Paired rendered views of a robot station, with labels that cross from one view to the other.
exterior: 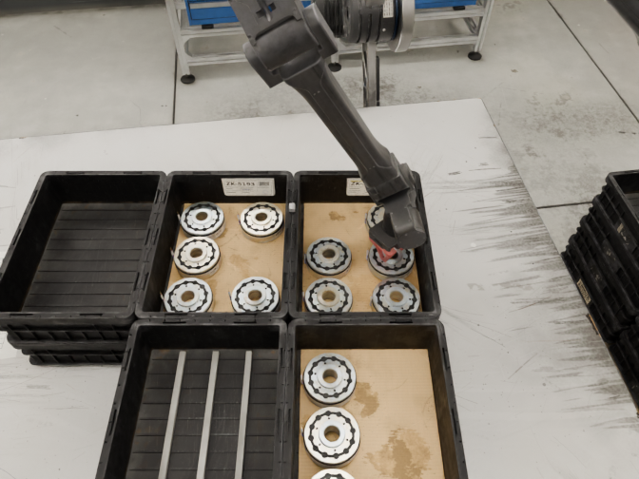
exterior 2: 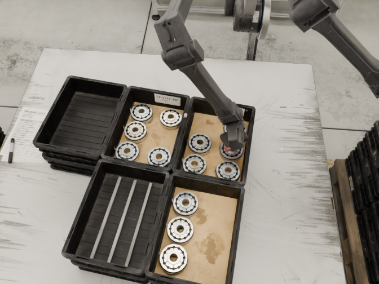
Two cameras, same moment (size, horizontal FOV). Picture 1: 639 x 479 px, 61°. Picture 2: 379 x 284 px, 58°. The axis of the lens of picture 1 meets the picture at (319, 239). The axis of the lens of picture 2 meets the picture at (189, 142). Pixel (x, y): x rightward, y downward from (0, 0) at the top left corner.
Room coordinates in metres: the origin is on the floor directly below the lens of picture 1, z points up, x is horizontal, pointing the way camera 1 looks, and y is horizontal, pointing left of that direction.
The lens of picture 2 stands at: (-0.08, -0.13, 2.15)
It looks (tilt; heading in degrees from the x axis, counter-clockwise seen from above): 58 degrees down; 11
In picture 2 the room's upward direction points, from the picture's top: 1 degrees clockwise
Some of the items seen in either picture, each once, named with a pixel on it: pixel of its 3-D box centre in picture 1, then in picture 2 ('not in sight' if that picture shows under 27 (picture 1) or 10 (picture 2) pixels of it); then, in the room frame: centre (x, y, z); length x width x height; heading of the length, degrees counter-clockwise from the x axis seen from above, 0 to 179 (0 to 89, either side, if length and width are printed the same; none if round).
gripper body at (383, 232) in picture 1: (396, 221); (234, 133); (0.71, -0.16, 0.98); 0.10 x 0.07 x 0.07; 129
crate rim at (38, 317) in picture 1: (84, 239); (83, 114); (0.71, 0.51, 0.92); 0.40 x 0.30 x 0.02; 0
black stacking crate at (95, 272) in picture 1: (91, 254); (86, 120); (0.71, 0.51, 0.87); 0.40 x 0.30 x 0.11; 0
